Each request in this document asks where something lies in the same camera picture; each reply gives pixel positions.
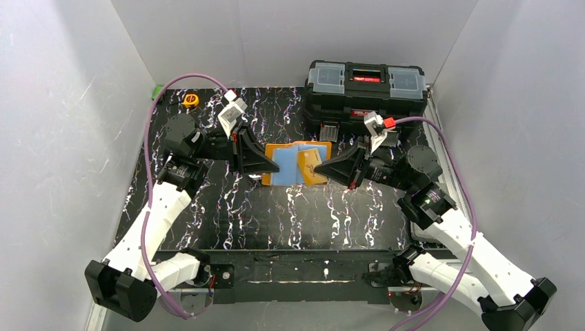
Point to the aluminium rail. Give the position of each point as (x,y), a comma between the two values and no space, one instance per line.
(448,179)
(133,293)

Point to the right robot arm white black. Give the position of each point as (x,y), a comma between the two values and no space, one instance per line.
(504,296)

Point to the aluminium right rail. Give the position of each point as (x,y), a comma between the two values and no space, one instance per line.
(448,179)

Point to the yellow tape measure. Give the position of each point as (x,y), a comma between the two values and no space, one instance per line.
(190,100)

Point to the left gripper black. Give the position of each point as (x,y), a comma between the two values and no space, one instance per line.
(237,150)

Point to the orange credit card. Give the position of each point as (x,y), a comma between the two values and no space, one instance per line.
(307,160)

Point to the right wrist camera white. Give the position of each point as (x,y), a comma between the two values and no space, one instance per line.
(382,131)

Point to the green small object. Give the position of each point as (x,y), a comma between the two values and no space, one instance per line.
(155,92)

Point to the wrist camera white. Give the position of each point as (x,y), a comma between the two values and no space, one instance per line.
(234,109)
(382,131)

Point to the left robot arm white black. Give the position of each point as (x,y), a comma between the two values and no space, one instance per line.
(169,194)

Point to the aluminium front rail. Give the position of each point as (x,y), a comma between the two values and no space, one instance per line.
(133,293)

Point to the black red toolbox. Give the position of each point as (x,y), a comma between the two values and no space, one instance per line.
(338,95)

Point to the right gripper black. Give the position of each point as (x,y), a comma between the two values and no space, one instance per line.
(359,164)

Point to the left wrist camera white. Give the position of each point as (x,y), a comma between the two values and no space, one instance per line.
(234,109)

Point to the orange leather card holder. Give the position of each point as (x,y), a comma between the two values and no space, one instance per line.
(286,156)

